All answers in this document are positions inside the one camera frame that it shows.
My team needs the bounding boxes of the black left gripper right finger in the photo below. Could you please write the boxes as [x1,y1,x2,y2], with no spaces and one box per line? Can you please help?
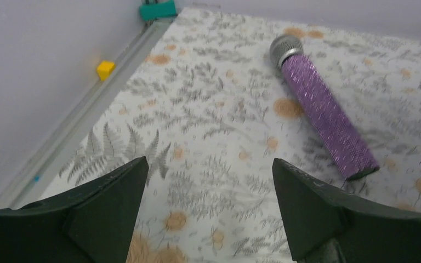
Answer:
[272,158,421,262]

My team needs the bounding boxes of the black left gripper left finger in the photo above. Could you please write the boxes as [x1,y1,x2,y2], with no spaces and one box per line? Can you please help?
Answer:
[0,157,149,262]

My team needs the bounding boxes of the purple glitter toy microphone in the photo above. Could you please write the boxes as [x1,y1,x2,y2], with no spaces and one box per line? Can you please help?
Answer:
[269,34,380,181]

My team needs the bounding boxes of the small yellow cube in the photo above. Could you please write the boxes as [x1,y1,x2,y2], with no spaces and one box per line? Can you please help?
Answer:
[96,61,116,81]

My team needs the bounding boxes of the floral patterned table mat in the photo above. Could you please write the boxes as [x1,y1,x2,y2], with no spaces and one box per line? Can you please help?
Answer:
[42,8,421,262]

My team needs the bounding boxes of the teal clamp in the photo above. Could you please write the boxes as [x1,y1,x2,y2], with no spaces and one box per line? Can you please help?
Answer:
[139,0,178,21]

